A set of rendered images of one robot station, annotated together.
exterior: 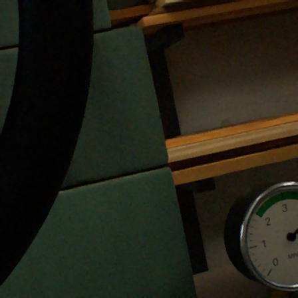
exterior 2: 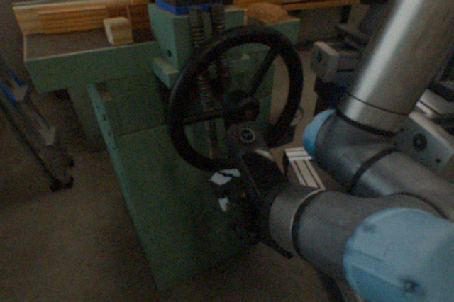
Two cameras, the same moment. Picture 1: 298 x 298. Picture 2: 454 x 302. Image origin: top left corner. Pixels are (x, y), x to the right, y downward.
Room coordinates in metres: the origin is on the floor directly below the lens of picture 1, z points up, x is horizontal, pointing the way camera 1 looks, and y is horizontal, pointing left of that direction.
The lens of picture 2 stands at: (-0.19, 0.28, 1.06)
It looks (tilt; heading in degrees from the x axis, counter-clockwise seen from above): 38 degrees down; 347
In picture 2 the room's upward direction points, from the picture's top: straight up
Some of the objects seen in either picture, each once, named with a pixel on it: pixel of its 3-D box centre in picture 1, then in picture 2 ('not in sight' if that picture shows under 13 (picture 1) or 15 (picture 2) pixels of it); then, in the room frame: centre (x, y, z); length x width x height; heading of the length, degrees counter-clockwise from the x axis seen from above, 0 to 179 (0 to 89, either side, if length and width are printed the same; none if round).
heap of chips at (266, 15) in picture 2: not in sight; (265, 9); (0.56, 0.00, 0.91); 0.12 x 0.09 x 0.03; 17
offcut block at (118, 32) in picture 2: not in sight; (118, 30); (0.41, 0.35, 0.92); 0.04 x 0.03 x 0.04; 114
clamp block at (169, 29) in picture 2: not in sight; (195, 31); (0.39, 0.21, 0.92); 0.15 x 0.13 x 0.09; 107
